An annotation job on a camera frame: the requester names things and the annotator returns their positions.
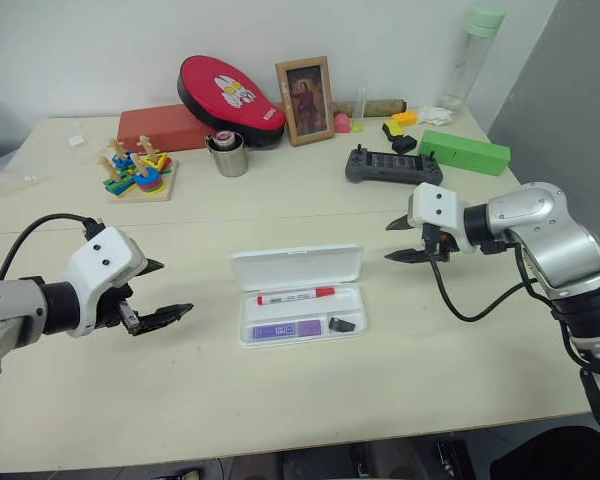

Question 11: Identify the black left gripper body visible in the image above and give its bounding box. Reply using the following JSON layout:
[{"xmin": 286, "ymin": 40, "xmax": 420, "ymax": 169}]
[{"xmin": 95, "ymin": 283, "xmax": 141, "ymax": 336}]

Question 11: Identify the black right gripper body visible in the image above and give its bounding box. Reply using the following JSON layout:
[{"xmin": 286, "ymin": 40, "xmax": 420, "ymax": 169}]
[{"xmin": 420, "ymin": 224, "xmax": 461, "ymax": 262}]

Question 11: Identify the white plastic pencil case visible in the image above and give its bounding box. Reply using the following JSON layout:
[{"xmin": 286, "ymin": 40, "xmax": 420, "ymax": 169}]
[{"xmin": 229, "ymin": 243, "xmax": 369, "ymax": 350}]

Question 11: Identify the purple eraser pack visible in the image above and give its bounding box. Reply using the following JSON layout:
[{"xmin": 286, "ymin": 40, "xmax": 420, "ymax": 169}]
[{"xmin": 249, "ymin": 319, "xmax": 324, "ymax": 342}]

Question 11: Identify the red and white marker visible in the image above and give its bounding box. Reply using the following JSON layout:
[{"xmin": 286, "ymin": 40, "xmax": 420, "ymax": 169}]
[{"xmin": 257, "ymin": 286, "xmax": 337, "ymax": 307}]

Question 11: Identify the grey handheld game controller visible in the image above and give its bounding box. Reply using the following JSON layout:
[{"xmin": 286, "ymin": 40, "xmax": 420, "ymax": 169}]
[{"xmin": 344, "ymin": 144, "xmax": 444, "ymax": 186}]

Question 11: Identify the colourful wooden stacking toy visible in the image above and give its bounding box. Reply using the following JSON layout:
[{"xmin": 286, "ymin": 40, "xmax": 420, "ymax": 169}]
[{"xmin": 97, "ymin": 134, "xmax": 180, "ymax": 204}]

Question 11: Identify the green rectangular box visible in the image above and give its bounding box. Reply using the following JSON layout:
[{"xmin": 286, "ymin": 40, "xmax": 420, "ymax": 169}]
[{"xmin": 418, "ymin": 129, "xmax": 511, "ymax": 176}]

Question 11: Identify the clear tube with green base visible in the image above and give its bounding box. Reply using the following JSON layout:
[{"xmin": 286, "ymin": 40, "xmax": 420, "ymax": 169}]
[{"xmin": 350, "ymin": 85, "xmax": 369, "ymax": 132}]

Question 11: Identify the crumpled white cloth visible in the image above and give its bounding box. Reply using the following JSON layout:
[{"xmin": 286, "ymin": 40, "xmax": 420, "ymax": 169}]
[{"xmin": 417, "ymin": 104, "xmax": 455, "ymax": 125}]

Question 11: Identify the brown rolled mat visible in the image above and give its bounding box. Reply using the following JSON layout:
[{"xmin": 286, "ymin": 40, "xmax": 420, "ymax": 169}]
[{"xmin": 332, "ymin": 98, "xmax": 408, "ymax": 116}]

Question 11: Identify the stainless steel cup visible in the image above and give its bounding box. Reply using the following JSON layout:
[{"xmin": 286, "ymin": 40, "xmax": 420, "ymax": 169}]
[{"xmin": 204, "ymin": 132, "xmax": 250, "ymax": 178}]

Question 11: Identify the red rectangular block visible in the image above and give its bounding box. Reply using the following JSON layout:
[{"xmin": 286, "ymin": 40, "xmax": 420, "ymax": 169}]
[{"xmin": 117, "ymin": 103, "xmax": 216, "ymax": 153}]

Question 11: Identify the clear plastic bag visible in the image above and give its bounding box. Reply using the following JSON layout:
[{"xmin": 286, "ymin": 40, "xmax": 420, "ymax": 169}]
[{"xmin": 0, "ymin": 119, "xmax": 111, "ymax": 189}]

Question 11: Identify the clear bottle with green cap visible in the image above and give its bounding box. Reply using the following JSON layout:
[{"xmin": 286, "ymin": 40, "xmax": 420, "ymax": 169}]
[{"xmin": 437, "ymin": 2, "xmax": 507, "ymax": 112}]

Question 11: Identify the red and black boxing pad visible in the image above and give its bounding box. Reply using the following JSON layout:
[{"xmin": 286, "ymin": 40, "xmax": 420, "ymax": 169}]
[{"xmin": 177, "ymin": 55, "xmax": 287, "ymax": 150}]

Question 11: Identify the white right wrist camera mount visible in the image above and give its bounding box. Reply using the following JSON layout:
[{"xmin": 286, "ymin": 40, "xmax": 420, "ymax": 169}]
[{"xmin": 411, "ymin": 182, "xmax": 474, "ymax": 254}]

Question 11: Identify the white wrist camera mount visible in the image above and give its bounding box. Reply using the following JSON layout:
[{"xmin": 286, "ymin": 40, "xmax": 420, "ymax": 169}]
[
  {"xmin": 411, "ymin": 182, "xmax": 474, "ymax": 254},
  {"xmin": 62, "ymin": 226, "xmax": 149, "ymax": 339}
]

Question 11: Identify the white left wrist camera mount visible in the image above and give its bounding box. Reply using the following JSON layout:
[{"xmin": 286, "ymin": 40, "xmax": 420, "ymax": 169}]
[{"xmin": 62, "ymin": 226, "xmax": 149, "ymax": 339}]

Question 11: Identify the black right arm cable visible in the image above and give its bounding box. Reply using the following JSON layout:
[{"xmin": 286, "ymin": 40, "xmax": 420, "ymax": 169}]
[{"xmin": 428, "ymin": 239, "xmax": 546, "ymax": 322}]

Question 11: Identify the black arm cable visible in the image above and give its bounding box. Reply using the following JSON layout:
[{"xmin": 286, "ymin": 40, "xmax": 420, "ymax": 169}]
[
  {"xmin": 0, "ymin": 213, "xmax": 106, "ymax": 281},
  {"xmin": 428, "ymin": 239, "xmax": 546, "ymax": 322}
]

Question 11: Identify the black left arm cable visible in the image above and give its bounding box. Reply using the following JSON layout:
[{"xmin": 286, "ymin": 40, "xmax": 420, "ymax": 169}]
[{"xmin": 0, "ymin": 213, "xmax": 106, "ymax": 281}]

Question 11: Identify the wooden picture frame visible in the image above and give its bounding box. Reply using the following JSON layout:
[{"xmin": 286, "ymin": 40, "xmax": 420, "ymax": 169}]
[{"xmin": 275, "ymin": 55, "xmax": 336, "ymax": 147}]

